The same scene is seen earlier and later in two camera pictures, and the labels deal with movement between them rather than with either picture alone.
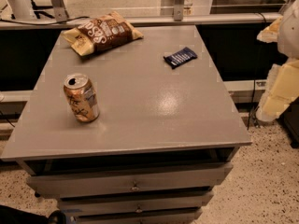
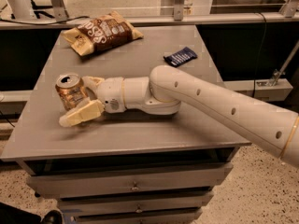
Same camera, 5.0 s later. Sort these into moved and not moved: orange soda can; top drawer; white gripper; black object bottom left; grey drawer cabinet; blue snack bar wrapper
Moved: white gripper; orange soda can
Not moved: blue snack bar wrapper; black object bottom left; grey drawer cabinet; top drawer
